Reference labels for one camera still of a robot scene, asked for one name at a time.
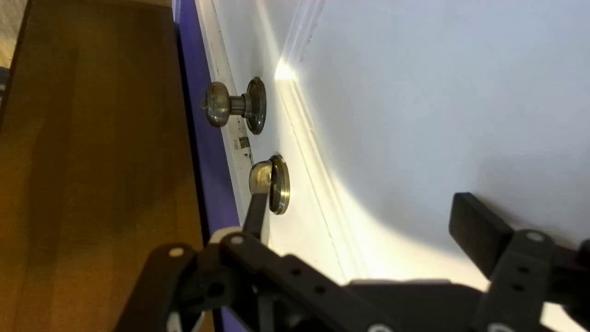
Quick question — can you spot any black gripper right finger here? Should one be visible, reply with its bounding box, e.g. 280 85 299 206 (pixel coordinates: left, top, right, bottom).
448 192 513 276

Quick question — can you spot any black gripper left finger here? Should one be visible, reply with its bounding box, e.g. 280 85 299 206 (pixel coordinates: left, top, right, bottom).
243 193 269 241

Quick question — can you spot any brass door knob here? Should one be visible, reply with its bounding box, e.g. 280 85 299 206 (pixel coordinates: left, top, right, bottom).
203 77 267 134

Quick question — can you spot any white panel door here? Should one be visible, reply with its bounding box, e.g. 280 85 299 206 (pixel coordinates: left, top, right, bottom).
194 0 590 287

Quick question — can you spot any brass deadbolt lock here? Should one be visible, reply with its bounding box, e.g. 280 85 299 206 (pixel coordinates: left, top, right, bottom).
249 155 291 214

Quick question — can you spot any brown wooden cabinet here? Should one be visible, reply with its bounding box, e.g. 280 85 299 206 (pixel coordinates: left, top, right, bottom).
0 0 201 332

